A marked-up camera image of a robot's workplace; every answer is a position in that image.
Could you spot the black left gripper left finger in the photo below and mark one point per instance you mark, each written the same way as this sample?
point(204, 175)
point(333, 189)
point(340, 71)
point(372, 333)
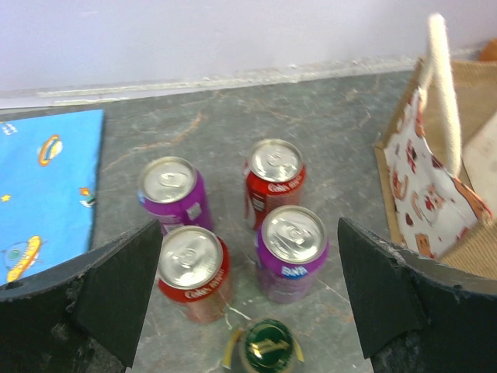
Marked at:
point(84, 315)

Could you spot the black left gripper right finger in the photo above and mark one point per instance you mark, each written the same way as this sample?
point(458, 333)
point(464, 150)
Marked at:
point(412, 313)

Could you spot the burlap canvas tote bag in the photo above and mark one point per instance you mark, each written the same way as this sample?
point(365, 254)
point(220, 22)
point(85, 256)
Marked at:
point(437, 160)

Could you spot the purple soda can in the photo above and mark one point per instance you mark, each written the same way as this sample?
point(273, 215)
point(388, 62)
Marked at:
point(292, 246)
point(172, 191)

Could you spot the green glass bottle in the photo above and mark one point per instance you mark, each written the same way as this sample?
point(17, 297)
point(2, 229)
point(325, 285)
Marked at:
point(263, 345)

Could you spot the blue patterned cloth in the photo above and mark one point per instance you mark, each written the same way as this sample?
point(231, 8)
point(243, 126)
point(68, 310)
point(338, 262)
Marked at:
point(48, 189)

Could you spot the orange wooden compartment tray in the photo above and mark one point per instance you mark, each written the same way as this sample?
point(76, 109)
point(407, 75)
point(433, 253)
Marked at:
point(489, 53)

